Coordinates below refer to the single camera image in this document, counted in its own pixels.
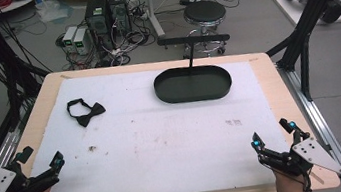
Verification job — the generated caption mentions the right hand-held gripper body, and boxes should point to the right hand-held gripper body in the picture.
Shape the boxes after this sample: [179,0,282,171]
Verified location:
[253,126,341,187]

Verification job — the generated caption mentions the person's right hand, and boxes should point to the person's right hand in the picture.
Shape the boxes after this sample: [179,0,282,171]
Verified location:
[272,165,308,192]

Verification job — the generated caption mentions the black bow tie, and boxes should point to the black bow tie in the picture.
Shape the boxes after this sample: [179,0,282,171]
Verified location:
[65,94,109,130]

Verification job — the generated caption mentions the black oval tray stand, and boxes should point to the black oval tray stand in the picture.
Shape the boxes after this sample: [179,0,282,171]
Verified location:
[147,29,239,109]

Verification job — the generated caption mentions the white foam mat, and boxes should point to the white foam mat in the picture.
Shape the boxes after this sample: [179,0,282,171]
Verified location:
[18,48,295,192]

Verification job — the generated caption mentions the white power supply box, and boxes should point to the white power supply box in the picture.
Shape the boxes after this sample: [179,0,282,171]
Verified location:
[70,27,92,57]
[60,24,81,54]

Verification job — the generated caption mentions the black round stool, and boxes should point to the black round stool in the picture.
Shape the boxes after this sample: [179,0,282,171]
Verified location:
[175,0,233,61]

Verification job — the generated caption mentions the clear plastic bag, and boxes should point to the clear plastic bag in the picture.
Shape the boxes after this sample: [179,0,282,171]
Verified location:
[34,0,76,26]

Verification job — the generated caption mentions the black computer tower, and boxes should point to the black computer tower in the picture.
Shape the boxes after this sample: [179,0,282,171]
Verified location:
[81,0,117,54]
[107,0,133,37]

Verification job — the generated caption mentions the round white table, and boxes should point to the round white table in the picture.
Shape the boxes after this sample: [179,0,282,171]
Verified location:
[0,0,45,15]

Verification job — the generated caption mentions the white table leg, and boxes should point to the white table leg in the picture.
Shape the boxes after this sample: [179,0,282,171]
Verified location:
[144,0,167,40]

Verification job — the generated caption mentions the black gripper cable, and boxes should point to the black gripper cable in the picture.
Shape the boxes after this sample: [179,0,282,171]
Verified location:
[298,170,314,192]

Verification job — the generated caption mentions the tangle of floor cables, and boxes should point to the tangle of floor cables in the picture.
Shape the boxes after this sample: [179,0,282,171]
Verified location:
[50,0,161,75]

